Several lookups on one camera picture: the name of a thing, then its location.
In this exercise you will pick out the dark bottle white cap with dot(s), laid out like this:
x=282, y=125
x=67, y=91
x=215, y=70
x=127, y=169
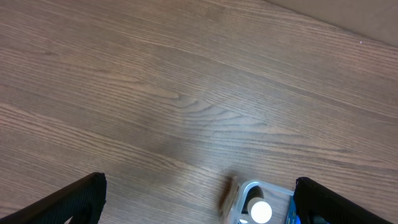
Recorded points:
x=259, y=210

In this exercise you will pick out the blue medicine box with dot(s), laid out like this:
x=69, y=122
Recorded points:
x=292, y=217

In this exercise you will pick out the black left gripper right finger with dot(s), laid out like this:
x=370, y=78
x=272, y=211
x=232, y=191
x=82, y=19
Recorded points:
x=315, y=203

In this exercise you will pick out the clear plastic container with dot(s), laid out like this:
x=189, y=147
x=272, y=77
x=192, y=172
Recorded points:
x=235, y=206

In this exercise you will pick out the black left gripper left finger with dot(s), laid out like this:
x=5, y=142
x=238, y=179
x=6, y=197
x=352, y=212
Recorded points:
x=81, y=202

